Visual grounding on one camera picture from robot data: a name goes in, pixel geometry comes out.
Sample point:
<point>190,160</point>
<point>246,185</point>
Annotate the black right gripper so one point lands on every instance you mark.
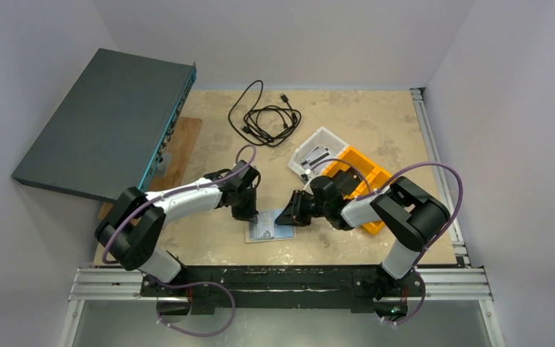
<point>298,206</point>

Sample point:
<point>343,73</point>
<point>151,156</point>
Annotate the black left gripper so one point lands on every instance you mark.
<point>247,210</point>

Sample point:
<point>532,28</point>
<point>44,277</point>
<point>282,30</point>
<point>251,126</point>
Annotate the silver VIP credit card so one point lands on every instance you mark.
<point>265,228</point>

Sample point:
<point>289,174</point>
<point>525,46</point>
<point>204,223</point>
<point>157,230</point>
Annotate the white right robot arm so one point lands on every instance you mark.
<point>411,214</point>

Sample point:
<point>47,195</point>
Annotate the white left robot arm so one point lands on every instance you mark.
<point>131,229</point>

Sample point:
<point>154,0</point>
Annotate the white plastic bin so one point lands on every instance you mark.
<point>322,144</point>

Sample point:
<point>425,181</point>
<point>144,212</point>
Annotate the black part in orange bin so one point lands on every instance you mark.
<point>346,181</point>

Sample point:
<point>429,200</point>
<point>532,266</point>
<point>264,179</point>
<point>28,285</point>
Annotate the papers in white bin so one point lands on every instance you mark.
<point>314,156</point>

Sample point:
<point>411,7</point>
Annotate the brown wooden board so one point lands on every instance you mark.
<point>176,155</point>

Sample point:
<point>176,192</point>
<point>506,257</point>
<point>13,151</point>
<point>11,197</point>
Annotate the orange plastic bin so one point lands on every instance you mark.
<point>363,175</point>

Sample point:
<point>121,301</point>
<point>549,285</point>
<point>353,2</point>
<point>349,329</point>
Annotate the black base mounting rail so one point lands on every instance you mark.
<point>356,288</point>

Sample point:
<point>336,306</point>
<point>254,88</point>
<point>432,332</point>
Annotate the dark grey network switch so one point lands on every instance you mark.
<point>109,131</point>

